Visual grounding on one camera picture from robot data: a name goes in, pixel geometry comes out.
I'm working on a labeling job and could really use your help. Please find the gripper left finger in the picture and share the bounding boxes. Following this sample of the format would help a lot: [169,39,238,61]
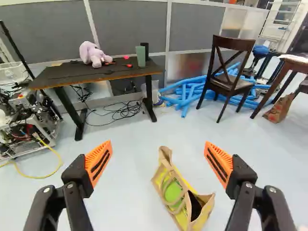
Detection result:
[23,140,113,231]

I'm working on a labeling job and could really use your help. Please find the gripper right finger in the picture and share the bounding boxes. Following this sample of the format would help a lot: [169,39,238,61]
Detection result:
[204,141,298,231]

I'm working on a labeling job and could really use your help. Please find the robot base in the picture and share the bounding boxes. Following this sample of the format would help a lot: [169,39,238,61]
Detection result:
[0,61,61,161]

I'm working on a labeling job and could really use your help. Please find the yellow and brown jute bag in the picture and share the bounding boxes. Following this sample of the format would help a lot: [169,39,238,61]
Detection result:
[151,145,216,231]

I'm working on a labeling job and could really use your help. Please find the brown paper bag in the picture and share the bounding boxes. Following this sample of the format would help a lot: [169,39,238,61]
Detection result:
[262,93,295,124]

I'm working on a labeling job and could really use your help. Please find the blue foam tube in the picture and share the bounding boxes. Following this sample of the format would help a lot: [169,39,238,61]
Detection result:
[223,95,256,108]
[214,62,242,78]
[180,84,190,119]
[158,75,209,94]

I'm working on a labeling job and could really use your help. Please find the dark wooden chair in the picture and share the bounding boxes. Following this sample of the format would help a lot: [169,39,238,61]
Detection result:
[196,35,257,124]

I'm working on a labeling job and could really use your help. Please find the black desk with wood edge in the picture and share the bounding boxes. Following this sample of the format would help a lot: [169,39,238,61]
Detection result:
[28,56,165,141]

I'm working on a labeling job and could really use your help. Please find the purple plush toy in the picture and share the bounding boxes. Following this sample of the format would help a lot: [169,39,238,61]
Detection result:
[79,40,113,68]

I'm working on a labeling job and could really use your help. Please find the brown wooden table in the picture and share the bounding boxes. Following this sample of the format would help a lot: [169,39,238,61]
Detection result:
[250,54,308,120]

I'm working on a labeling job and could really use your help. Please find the blue stool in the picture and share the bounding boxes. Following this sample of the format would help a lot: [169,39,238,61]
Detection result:
[244,44,270,78]

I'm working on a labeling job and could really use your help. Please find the green tumbler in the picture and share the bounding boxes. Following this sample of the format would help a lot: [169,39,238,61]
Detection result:
[135,45,147,67]

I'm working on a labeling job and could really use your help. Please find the black stand pole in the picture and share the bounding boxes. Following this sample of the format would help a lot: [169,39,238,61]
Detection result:
[0,20,64,119]

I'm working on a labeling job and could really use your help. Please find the black cylinder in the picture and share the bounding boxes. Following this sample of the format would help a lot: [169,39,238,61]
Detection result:
[140,42,151,62]

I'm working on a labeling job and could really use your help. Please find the yellow cable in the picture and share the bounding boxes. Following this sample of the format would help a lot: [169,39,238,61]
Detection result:
[0,139,64,180]

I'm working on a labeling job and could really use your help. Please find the black floor cables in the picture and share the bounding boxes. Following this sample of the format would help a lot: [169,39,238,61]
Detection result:
[69,84,145,127]

